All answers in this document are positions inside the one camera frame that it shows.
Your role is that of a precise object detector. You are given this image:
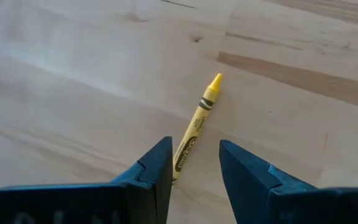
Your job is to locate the yellow crayon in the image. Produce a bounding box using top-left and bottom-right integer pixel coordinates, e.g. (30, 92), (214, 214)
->
(171, 72), (224, 185)

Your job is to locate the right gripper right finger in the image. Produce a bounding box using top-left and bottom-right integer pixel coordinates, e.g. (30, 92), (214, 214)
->
(219, 139), (358, 224)

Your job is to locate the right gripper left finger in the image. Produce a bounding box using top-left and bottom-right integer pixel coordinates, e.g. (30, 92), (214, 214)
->
(0, 136), (174, 224)

